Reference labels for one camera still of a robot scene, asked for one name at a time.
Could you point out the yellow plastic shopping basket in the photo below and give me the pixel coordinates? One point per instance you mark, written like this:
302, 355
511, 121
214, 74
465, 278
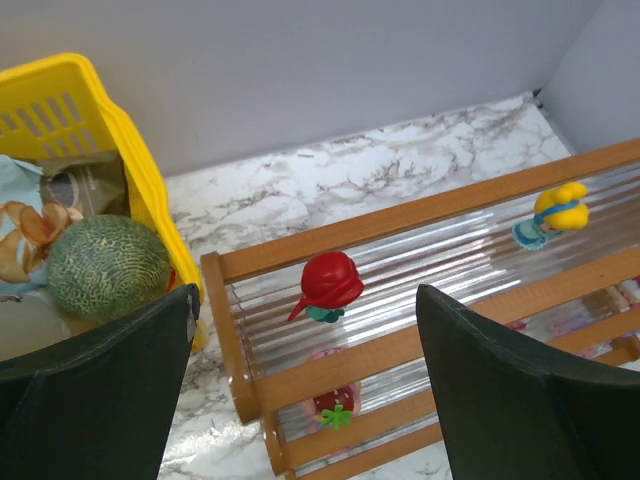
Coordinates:
58, 107

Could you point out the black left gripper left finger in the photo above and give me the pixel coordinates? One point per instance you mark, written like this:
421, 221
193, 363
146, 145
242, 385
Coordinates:
99, 405

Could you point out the green melon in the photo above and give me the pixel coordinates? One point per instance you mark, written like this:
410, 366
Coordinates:
105, 267

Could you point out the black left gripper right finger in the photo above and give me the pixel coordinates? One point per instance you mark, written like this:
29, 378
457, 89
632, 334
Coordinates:
511, 407

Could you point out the grey wrapped round package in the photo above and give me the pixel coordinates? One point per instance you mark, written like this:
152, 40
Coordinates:
29, 322

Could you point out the yellow blue minion toy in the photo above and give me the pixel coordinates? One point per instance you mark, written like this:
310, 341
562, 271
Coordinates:
556, 211

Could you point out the light blue cassava chips bag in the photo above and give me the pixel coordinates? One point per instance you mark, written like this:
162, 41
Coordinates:
30, 224

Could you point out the pink bear strawberry donut toy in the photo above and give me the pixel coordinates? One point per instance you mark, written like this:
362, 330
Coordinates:
334, 409

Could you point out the red haired figure toy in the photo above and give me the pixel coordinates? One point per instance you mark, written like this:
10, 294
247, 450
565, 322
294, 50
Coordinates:
329, 283

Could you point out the wooden two-tier shelf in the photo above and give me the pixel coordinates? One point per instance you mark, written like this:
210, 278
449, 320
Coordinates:
459, 242

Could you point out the brown snack packet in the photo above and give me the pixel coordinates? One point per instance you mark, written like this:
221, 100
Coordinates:
92, 184

